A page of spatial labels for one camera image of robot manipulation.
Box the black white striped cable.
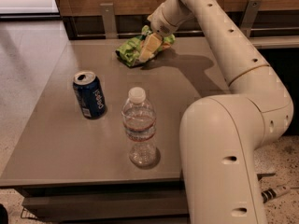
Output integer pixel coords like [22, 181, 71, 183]
[261, 184, 292, 203]

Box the blue pepsi can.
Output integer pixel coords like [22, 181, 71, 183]
[73, 70, 107, 119]

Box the grey table cabinet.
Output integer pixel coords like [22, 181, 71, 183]
[0, 36, 277, 224]

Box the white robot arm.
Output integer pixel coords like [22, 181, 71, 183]
[149, 0, 293, 224]

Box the metal bracket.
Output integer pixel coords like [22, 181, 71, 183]
[100, 3, 118, 39]
[239, 0, 263, 37]

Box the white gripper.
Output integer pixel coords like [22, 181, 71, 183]
[139, 0, 193, 63]

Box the clear plastic water bottle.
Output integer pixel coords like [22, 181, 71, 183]
[121, 87, 157, 168]

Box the right metal bracket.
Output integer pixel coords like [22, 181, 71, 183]
[239, 0, 263, 37]

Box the left metal bracket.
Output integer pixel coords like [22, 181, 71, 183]
[100, 3, 118, 39]

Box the green rice chip bag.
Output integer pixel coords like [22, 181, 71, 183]
[116, 25, 175, 67]

